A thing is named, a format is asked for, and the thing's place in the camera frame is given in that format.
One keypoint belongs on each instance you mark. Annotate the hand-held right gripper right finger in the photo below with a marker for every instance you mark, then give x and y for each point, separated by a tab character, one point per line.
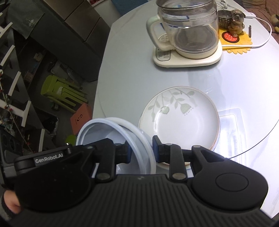
155	148

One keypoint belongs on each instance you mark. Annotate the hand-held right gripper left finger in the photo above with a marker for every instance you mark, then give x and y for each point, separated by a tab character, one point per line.
110	159

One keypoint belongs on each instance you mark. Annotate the white bowl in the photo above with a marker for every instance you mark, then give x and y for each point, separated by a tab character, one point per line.
139	162
144	141

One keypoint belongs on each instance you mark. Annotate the white plate grey leaf print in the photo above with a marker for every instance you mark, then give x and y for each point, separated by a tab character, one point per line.
187	126

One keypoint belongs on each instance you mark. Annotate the person's left hand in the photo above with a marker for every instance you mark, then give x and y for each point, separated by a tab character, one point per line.
13	200

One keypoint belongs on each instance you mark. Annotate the green round lid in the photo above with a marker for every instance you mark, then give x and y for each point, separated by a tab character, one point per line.
71	140

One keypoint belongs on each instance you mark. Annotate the orange cardboard box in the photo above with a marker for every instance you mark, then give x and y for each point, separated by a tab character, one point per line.
81	117

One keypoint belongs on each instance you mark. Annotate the stack of green stools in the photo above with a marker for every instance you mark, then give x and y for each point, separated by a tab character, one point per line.
58	91

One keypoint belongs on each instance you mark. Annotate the round glass turntable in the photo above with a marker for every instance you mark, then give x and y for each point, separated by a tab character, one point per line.
196	76

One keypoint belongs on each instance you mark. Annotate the white ladder shelf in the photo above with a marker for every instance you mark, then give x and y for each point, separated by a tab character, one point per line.
13	78

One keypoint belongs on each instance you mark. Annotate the cream kettle heating base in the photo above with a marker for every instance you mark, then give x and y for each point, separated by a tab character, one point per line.
165	60

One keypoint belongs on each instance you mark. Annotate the glass electric kettle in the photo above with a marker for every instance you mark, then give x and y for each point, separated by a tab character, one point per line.
189	28

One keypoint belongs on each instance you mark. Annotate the grey refrigerator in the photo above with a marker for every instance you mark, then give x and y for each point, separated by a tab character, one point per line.
87	28

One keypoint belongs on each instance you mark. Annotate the yellow scalloped coaster mat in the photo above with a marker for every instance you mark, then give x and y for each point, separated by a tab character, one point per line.
242	47

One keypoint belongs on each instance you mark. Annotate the grey hanging cloth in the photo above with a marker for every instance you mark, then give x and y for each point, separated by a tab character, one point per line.
24	17

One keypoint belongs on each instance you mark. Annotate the dog figurine with basket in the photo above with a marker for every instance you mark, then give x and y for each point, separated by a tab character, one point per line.
235	21

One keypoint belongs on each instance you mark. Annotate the small dark stick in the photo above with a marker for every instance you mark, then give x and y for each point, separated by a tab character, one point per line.
249	31

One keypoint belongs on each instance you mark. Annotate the black mouse plush toy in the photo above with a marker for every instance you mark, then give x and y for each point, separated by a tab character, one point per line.
275	21

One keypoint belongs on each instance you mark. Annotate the pink blanket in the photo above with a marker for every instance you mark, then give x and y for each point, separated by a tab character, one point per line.
266	8

